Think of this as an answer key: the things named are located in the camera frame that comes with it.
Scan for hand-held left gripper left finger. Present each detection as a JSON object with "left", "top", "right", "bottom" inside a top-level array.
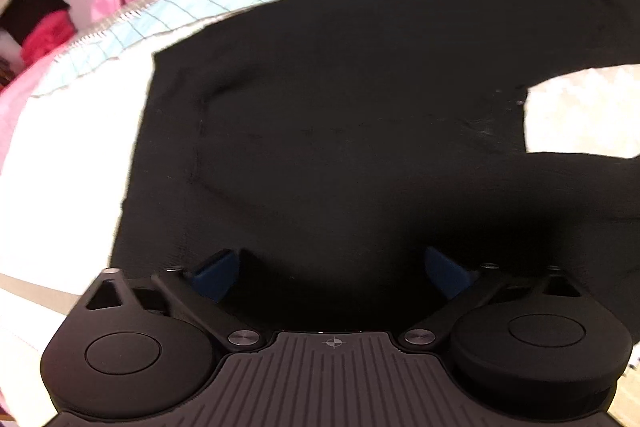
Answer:
[{"left": 86, "top": 248, "right": 261, "bottom": 350}]

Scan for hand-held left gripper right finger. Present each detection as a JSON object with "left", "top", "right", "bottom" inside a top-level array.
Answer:
[{"left": 400, "top": 247, "right": 583, "bottom": 350}]

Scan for teal beige zigzag quilt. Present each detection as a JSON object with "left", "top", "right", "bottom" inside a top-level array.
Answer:
[{"left": 0, "top": 0, "right": 640, "bottom": 427}]

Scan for black pants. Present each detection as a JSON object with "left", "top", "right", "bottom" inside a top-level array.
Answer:
[{"left": 111, "top": 0, "right": 640, "bottom": 335}]

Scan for red folded cloth pile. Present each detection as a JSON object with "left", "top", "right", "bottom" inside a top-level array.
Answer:
[{"left": 19, "top": 9, "right": 72, "bottom": 64}]

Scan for pink bedsheet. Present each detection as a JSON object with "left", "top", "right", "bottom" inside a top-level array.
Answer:
[{"left": 0, "top": 57, "right": 68, "bottom": 168}]

